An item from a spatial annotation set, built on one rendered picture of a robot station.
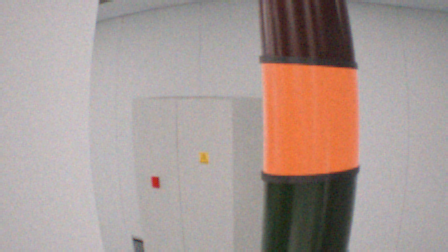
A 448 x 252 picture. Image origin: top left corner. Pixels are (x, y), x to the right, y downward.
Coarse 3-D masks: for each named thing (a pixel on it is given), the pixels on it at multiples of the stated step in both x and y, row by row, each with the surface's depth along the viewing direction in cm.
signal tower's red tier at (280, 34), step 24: (264, 0) 40; (288, 0) 39; (312, 0) 38; (336, 0) 39; (264, 24) 40; (288, 24) 39; (312, 24) 38; (336, 24) 39; (264, 48) 40; (288, 48) 39; (312, 48) 39; (336, 48) 39
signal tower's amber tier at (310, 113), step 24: (264, 72) 40; (288, 72) 39; (312, 72) 39; (336, 72) 39; (264, 96) 41; (288, 96) 39; (312, 96) 39; (336, 96) 39; (264, 120) 41; (288, 120) 39; (312, 120) 39; (336, 120) 39; (264, 144) 41; (288, 144) 39; (312, 144) 39; (336, 144) 39; (264, 168) 41; (288, 168) 39; (312, 168) 39; (336, 168) 39
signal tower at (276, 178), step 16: (288, 64) 39; (304, 64) 39; (320, 64) 38; (336, 64) 39; (352, 64) 39; (272, 176) 40; (288, 176) 39; (304, 176) 39; (320, 176) 39; (336, 176) 39
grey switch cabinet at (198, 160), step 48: (192, 96) 791; (144, 144) 795; (192, 144) 753; (240, 144) 729; (144, 192) 801; (192, 192) 757; (240, 192) 731; (144, 240) 811; (192, 240) 762; (240, 240) 734
